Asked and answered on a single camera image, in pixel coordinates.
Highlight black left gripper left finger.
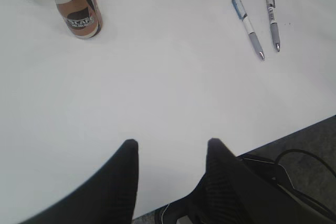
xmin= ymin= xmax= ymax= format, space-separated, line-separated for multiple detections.
xmin=25 ymin=140 xmax=139 ymax=223

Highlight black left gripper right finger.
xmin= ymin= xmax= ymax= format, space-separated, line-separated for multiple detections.
xmin=201 ymin=138 xmax=335 ymax=223

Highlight brown coffee bottle white cap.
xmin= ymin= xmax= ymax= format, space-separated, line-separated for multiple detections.
xmin=55 ymin=0 xmax=102 ymax=39

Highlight grey white click pen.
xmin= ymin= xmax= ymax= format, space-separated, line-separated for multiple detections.
xmin=266 ymin=0 xmax=280 ymax=52

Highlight blue grey click pen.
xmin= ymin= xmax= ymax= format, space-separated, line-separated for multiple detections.
xmin=232 ymin=0 xmax=265 ymax=61

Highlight black floor cable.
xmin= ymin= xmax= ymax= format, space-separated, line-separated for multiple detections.
xmin=274 ymin=149 xmax=336 ymax=209

